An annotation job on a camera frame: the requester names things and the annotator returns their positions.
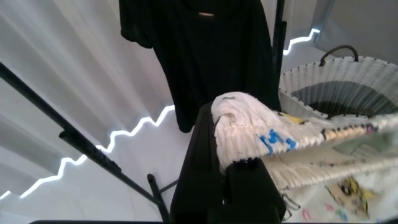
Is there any cream printed garment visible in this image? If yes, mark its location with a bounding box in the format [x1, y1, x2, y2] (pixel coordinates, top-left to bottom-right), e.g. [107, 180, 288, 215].
[210, 91, 398, 223]

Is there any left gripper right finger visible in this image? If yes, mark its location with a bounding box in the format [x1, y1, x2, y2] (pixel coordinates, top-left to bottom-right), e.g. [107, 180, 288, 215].
[224, 158, 287, 222]

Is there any white curtain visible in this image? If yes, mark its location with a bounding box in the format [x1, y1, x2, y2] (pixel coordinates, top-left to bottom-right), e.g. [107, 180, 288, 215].
[0, 0, 336, 200]

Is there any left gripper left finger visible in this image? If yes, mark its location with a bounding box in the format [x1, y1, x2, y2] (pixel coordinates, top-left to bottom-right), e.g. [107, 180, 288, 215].
[170, 102, 224, 222]

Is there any black clothes rack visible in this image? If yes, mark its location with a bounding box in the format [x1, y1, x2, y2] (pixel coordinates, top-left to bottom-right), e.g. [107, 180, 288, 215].
[0, 0, 289, 223]

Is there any black short-sleeved shirt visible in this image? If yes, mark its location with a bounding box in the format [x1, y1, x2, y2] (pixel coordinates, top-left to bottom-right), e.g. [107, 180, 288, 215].
[118, 0, 282, 134]

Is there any white laundry basket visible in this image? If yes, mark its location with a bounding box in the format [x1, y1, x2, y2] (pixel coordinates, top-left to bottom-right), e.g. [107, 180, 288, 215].
[278, 45, 398, 121]

